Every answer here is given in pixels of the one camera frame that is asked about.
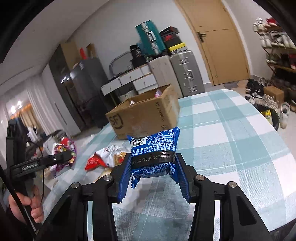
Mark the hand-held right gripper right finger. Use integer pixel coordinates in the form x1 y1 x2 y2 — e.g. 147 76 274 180
172 153 271 241

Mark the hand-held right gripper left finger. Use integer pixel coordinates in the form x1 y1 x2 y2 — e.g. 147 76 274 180
35 153 133 241

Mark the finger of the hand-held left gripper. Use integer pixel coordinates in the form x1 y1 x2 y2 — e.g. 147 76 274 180
42 151 73 169

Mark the purple snack packet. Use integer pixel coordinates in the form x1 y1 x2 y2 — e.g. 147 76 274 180
51 137 77 173

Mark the pile of snack packets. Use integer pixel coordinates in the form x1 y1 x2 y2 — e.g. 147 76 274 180
85 144 128 179

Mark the blue snack packet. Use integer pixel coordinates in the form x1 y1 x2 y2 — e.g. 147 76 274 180
127 126 181 189

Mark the person's left hand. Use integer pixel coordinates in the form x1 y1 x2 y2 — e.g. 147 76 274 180
9 187 45 224

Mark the white curtain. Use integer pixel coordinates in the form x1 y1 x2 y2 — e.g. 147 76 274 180
0 75 68 141

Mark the grey refrigerator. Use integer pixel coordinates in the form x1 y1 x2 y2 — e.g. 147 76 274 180
69 57 110 131

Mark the dark tall cabinet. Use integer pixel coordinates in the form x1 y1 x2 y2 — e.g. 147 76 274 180
48 40 80 138

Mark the white drawer dresser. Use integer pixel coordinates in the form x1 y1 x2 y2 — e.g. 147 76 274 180
101 63 158 103

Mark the grey door mat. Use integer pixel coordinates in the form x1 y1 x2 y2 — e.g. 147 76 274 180
223 81 241 89

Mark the beige suitcase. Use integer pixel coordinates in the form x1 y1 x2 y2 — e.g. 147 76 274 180
148 55 184 98

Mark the silver suitcase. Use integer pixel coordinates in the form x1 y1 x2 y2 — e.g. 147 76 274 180
170 49 205 98

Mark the brown carton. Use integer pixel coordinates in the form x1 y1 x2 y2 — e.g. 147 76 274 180
86 43 97 58

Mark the scattered shoes heap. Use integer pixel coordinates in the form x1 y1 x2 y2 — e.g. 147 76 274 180
245 77 296 131

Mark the black storage box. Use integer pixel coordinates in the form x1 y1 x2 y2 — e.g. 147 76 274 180
130 57 149 69

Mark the small brown cardboard box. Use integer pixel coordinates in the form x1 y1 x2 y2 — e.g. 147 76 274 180
263 85 285 105

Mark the black paper bag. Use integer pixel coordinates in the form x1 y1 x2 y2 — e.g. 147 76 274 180
130 44 144 60

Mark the yellow black shoebox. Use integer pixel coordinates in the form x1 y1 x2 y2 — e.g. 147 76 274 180
167 42 188 53

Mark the wooden door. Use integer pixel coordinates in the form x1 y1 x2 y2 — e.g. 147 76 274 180
174 0 250 87

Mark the red black shoebox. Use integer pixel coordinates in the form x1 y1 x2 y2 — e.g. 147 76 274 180
161 32 182 45

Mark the teal suitcase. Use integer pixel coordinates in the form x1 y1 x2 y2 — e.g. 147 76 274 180
135 21 167 56

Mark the wooden shoe rack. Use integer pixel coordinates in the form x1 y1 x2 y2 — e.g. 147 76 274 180
253 22 296 78

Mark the shoe rack with shoes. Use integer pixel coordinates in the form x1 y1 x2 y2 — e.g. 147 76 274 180
253 17 296 70

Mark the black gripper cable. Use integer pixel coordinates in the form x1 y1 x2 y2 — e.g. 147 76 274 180
0 164 36 239

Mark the white arched frame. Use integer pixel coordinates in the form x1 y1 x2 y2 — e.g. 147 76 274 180
109 51 133 77

